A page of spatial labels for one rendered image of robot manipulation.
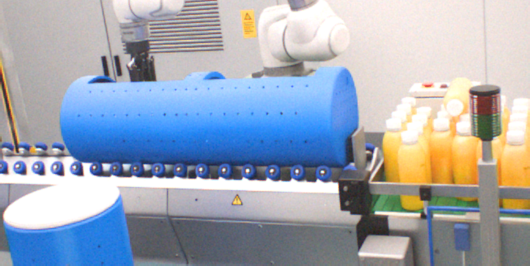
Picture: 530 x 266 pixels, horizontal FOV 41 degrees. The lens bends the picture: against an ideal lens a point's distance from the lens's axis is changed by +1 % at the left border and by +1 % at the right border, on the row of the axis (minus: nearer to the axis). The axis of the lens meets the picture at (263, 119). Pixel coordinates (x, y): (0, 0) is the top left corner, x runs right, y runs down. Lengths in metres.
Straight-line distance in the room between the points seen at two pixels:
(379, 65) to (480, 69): 0.65
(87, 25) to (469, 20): 2.33
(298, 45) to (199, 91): 0.57
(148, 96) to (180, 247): 0.49
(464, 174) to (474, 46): 2.89
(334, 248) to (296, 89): 0.47
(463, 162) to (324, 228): 0.43
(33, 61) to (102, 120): 2.43
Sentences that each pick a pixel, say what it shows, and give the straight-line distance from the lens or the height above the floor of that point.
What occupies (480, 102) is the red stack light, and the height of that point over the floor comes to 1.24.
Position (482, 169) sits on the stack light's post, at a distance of 1.58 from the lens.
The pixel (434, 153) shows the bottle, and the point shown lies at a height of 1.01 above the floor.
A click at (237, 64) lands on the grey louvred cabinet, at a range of 3.80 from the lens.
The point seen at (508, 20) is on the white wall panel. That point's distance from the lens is 4.66.
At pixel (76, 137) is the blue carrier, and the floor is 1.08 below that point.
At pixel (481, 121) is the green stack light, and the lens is 1.53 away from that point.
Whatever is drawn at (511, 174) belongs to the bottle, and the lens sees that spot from 1.78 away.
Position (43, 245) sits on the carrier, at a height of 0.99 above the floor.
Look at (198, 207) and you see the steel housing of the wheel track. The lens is 2.13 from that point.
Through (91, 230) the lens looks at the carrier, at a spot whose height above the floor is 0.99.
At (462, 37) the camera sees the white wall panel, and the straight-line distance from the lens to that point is 4.71.
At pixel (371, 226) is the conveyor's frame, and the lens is 1.85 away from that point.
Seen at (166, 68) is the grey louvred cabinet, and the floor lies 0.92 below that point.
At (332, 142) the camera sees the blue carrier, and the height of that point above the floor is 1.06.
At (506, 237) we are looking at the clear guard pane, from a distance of 1.75.
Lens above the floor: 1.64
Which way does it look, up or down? 15 degrees down
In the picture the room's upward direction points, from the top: 7 degrees counter-clockwise
